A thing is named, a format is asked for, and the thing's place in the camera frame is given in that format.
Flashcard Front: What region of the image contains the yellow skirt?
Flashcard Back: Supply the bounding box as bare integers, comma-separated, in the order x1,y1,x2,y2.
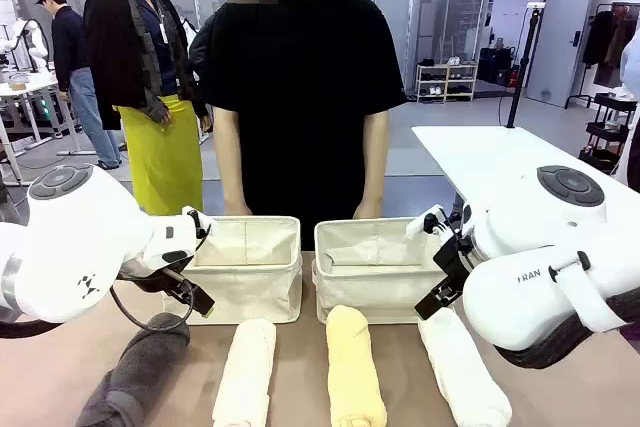
113,93,206,217

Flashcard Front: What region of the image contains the cream fabric basket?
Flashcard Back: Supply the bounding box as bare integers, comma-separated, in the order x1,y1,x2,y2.
311,217,451,325
162,215,304,325

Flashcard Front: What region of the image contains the cream towel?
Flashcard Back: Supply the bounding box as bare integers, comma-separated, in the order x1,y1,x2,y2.
211,319,278,427

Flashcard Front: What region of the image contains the person in black t-shirt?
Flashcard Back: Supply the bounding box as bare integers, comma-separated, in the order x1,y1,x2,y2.
199,0,409,251

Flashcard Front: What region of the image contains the wooden shoe rack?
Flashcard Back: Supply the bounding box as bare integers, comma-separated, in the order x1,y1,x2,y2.
415,62,479,104

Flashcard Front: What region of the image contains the person's left hand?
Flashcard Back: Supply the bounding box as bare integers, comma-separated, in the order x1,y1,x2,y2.
352,201,385,221

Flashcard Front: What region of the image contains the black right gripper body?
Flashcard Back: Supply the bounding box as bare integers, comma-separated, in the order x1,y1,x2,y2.
432,234,476,294

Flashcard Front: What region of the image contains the black cable sleeve arm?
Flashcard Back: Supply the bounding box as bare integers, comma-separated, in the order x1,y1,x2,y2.
493,296,640,371
0,317,61,341

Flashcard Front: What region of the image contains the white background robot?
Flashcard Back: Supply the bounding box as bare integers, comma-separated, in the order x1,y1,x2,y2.
0,18,52,74

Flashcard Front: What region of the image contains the black cable sleeve left arm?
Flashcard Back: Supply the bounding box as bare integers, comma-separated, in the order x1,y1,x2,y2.
0,317,61,341

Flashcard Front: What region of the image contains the grey fabric cover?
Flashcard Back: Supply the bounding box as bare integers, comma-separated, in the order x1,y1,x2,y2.
0,179,29,226

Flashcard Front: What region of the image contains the grey towel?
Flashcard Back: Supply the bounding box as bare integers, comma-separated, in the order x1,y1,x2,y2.
74,311,193,427

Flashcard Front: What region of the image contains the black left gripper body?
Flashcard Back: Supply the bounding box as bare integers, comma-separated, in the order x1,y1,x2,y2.
119,257,197,299

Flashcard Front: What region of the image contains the person's right forearm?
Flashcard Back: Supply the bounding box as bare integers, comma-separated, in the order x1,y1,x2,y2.
218,146,251,206

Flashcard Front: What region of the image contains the black hanging garment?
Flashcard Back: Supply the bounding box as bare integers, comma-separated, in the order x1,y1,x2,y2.
581,10,622,68

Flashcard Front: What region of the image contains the mannequin in dark jacket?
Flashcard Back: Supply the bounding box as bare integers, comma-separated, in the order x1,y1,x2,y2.
82,0,211,132

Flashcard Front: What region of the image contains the person's left forearm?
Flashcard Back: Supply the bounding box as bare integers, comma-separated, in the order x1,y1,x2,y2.
362,149,391,207

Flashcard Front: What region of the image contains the white background desk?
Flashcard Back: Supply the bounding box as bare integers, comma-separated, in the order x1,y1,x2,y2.
0,69,97,184

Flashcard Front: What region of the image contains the white table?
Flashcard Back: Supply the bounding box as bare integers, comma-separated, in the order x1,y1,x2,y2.
410,124,640,228

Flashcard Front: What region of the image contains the black clothes rack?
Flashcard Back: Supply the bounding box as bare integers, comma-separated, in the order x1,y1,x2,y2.
566,0,640,111

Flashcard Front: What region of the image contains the black cable sleeve right arm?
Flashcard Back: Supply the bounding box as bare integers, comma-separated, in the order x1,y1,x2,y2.
493,296,640,371

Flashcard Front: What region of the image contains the grey door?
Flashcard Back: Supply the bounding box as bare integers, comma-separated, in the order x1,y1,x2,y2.
525,0,599,109

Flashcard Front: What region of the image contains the black utility cart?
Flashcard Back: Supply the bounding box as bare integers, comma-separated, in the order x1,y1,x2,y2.
578,91,640,174

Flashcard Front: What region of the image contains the white strap on arm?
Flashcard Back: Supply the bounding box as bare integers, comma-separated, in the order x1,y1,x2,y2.
548,250,622,334

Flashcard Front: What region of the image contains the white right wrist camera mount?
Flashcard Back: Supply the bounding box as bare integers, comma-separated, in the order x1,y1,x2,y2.
405,203,447,240

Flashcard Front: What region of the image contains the black camera pole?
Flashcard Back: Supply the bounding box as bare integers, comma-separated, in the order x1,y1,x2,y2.
505,0,547,130

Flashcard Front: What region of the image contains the thin black camera cable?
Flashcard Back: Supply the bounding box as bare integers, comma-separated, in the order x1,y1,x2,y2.
109,274,197,333

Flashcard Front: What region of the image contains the yellow towel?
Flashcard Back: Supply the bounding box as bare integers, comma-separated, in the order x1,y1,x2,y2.
325,304,389,427

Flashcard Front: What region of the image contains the black luggage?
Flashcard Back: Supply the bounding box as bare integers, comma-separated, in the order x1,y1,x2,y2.
477,45,517,86

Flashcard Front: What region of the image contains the white towel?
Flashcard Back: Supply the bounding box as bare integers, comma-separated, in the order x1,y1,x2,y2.
417,306,514,427

